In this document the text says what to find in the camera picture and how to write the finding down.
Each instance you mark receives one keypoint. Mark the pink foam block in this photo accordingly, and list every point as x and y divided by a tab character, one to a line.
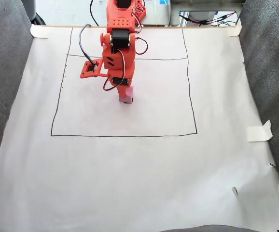
129	95

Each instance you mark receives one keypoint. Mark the shiny metal panel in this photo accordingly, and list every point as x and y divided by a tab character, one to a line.
156	14

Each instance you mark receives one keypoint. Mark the white paper sheet with lines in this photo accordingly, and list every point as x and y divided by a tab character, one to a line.
129	169

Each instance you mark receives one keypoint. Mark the grey fabric cushion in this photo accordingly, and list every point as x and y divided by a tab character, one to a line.
4	72
269	72

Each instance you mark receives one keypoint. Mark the white tape piece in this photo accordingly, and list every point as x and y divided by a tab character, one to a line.
257	134

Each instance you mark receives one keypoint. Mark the orange camera mount with camera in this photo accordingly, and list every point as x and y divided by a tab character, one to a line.
86	72

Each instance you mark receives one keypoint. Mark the grey metal enclosure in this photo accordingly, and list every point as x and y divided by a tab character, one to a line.
202	4

